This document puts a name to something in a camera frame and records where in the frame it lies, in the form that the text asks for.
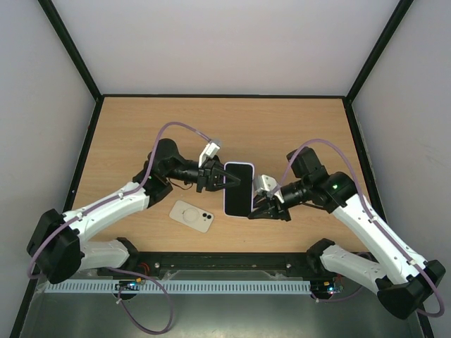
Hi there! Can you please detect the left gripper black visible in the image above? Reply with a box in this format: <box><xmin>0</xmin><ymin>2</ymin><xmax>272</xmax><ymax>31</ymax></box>
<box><xmin>165</xmin><ymin>159</ymin><xmax>241</xmax><ymax>193</ymax></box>

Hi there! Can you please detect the lilac phone case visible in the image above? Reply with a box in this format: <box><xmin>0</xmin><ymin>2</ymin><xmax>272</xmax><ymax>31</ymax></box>
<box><xmin>223</xmin><ymin>161</ymin><xmax>256</xmax><ymax>218</ymax></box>

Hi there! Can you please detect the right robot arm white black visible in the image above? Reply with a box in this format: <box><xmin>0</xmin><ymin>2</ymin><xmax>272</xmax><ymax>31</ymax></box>
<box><xmin>248</xmin><ymin>146</ymin><xmax>445</xmax><ymax>319</ymax></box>

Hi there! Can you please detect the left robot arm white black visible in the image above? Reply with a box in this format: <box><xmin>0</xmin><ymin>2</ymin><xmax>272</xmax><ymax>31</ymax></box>
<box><xmin>27</xmin><ymin>138</ymin><xmax>242</xmax><ymax>284</ymax></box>

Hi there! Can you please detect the beige cased phone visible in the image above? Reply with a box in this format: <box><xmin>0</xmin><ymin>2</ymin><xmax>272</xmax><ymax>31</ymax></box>
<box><xmin>169</xmin><ymin>200</ymin><xmax>214</xmax><ymax>233</ymax></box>

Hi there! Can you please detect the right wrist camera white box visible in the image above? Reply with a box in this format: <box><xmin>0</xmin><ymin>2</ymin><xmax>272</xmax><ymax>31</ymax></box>
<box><xmin>253</xmin><ymin>175</ymin><xmax>279</xmax><ymax>196</ymax></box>

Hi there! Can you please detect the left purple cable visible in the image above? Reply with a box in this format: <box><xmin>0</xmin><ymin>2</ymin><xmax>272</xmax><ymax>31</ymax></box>
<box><xmin>27</xmin><ymin>121</ymin><xmax>216</xmax><ymax>334</ymax></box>

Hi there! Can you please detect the purple cable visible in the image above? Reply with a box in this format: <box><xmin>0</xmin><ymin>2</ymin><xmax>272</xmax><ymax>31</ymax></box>
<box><xmin>269</xmin><ymin>139</ymin><xmax>445</xmax><ymax>316</ymax></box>
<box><xmin>27</xmin><ymin>121</ymin><xmax>216</xmax><ymax>334</ymax></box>

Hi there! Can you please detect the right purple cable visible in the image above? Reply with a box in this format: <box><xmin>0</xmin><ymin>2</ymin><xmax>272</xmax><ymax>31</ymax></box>
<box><xmin>269</xmin><ymin>139</ymin><xmax>445</xmax><ymax>316</ymax></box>

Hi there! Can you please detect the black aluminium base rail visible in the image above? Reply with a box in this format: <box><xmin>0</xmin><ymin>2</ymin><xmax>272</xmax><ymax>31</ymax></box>
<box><xmin>120</xmin><ymin>251</ymin><xmax>337</xmax><ymax>280</ymax></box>

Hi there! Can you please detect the light blue slotted cable duct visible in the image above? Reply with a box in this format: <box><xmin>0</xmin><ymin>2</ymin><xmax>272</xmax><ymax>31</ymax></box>
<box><xmin>44</xmin><ymin>280</ymin><xmax>311</xmax><ymax>295</ymax></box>

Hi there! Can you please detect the black frame post left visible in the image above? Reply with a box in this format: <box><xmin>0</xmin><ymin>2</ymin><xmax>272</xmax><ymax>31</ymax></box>
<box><xmin>37</xmin><ymin>0</ymin><xmax>103</xmax><ymax>103</ymax></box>

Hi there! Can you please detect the black frame post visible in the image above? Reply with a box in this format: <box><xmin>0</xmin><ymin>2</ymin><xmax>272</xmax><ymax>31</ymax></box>
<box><xmin>347</xmin><ymin>0</ymin><xmax>415</xmax><ymax>101</ymax></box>
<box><xmin>37</xmin><ymin>0</ymin><xmax>103</xmax><ymax>103</ymax></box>

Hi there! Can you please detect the black frame post right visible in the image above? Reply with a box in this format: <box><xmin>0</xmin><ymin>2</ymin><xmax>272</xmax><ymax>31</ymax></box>
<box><xmin>347</xmin><ymin>0</ymin><xmax>415</xmax><ymax>101</ymax></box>

